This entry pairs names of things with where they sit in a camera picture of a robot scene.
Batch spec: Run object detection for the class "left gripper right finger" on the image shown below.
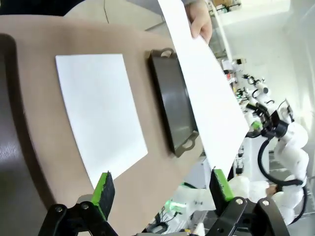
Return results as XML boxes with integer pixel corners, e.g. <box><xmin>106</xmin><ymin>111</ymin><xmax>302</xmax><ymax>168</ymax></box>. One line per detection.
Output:
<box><xmin>206</xmin><ymin>167</ymin><xmax>291</xmax><ymax>236</ymax></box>

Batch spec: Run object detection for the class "white A4 paper sheet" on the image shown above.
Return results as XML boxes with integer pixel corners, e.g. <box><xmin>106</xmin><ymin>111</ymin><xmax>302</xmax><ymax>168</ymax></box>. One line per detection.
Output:
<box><xmin>157</xmin><ymin>0</ymin><xmax>249</xmax><ymax>170</ymax></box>

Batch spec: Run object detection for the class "black right arm hose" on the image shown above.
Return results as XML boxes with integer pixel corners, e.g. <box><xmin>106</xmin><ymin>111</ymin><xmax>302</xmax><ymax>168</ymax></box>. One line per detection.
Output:
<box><xmin>257</xmin><ymin>137</ymin><xmax>310</xmax><ymax>224</ymax></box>

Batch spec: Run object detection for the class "person's left hand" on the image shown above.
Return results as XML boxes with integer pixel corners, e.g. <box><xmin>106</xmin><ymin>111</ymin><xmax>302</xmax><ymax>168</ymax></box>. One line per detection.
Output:
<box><xmin>185</xmin><ymin>0</ymin><xmax>213</xmax><ymax>45</ymax></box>

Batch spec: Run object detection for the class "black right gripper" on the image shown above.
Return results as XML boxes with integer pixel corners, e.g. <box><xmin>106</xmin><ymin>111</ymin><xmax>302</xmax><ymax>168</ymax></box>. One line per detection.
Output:
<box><xmin>251</xmin><ymin>110</ymin><xmax>289</xmax><ymax>140</ymax></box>

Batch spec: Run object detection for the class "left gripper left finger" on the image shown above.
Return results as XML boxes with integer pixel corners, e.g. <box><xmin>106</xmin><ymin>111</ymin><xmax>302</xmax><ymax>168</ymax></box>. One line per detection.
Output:
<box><xmin>36</xmin><ymin>171</ymin><xmax>119</xmax><ymax>236</ymax></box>

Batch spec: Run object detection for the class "white A4 paper stack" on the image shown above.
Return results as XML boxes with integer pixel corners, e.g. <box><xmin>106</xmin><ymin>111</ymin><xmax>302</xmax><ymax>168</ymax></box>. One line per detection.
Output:
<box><xmin>55</xmin><ymin>53</ymin><xmax>149</xmax><ymax>189</ymax></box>

